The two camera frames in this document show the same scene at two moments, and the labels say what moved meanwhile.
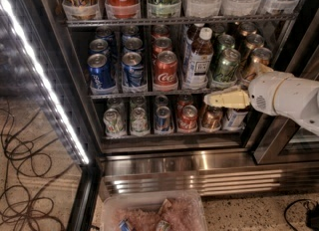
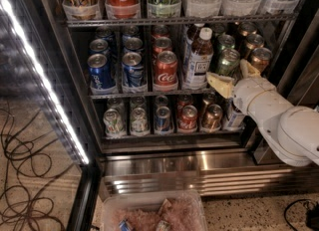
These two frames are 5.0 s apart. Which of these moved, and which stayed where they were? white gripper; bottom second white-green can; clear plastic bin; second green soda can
Moved: white gripper
Stayed: second green soda can; clear plastic bin; bottom second white-green can
